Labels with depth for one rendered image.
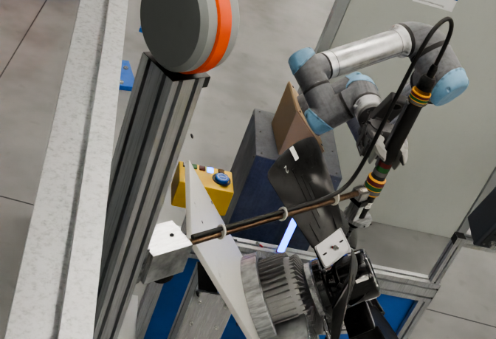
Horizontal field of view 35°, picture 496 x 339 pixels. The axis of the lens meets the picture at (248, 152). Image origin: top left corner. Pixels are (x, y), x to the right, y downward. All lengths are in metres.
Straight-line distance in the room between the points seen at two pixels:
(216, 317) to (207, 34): 0.91
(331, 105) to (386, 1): 1.68
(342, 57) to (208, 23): 1.07
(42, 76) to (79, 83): 4.00
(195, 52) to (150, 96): 0.13
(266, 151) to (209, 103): 2.20
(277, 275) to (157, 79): 0.82
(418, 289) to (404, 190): 1.67
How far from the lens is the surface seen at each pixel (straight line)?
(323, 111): 2.03
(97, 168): 0.50
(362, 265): 1.87
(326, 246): 1.87
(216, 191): 2.22
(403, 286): 2.62
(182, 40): 1.10
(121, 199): 1.29
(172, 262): 1.45
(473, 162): 4.28
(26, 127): 4.14
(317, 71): 2.06
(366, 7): 3.66
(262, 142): 2.63
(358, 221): 1.90
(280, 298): 1.84
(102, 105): 0.56
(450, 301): 4.13
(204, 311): 1.82
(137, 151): 1.23
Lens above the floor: 2.35
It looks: 32 degrees down
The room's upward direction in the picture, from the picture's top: 22 degrees clockwise
